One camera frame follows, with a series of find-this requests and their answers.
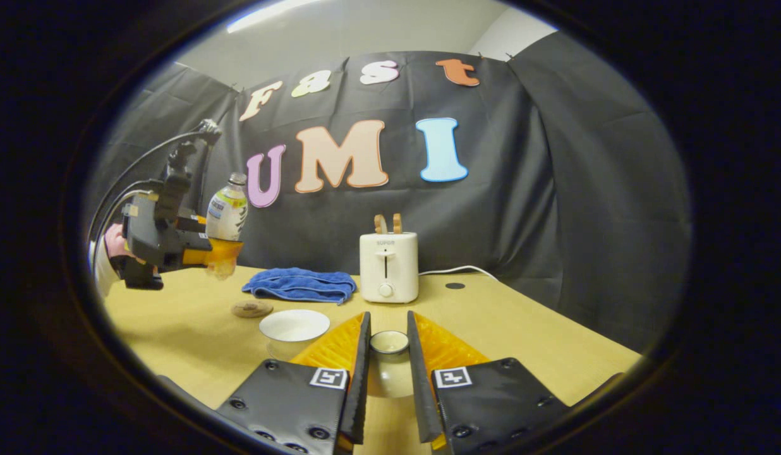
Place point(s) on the cream teacup lid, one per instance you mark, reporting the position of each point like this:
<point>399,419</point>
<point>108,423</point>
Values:
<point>388,370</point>

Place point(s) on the white toaster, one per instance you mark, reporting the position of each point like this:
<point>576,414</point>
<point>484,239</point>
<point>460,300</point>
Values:
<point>388,265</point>

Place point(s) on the clear plastic water bottle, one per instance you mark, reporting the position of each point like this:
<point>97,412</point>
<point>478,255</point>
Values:
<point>228,212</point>

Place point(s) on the black backdrop cloth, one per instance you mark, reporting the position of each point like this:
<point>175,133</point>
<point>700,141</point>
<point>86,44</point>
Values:
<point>542,189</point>

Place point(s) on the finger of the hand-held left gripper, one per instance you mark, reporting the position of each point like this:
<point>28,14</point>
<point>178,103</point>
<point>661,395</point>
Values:
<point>191,224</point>
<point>217,251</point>

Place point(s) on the toast bread slice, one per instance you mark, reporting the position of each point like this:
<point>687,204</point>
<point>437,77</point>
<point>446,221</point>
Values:
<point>380,224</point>
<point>397,223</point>

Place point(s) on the cream ceramic teacup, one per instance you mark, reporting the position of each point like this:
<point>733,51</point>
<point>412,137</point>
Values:
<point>294,325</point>

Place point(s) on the blue towel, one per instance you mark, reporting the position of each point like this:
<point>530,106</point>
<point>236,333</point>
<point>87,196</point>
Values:
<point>302,284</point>

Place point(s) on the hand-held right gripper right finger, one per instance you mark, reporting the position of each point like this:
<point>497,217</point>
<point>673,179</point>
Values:
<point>419,392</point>

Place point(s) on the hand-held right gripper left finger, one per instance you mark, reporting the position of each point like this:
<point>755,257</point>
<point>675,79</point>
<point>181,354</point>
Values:
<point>357,392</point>

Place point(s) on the round brown coaster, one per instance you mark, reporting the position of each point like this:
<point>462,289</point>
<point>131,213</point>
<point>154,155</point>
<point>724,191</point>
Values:
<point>251,308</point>

